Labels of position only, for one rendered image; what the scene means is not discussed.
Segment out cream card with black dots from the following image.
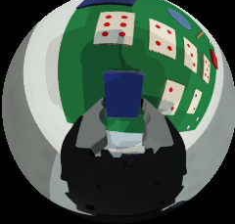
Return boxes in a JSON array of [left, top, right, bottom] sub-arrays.
[[186, 88, 202, 113]]

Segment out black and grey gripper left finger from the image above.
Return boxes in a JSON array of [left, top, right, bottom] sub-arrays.
[[61, 98, 108, 181]]

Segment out green felt play mat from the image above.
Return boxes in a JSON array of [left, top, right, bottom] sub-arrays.
[[58, 0, 216, 134]]

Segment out blue round disc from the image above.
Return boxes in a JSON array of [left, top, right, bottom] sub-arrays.
[[167, 9, 191, 29]]

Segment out red rectangular block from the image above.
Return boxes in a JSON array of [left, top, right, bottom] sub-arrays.
[[210, 49, 218, 69]]

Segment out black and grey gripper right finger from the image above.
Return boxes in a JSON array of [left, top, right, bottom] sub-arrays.
[[141, 99, 187, 175]]

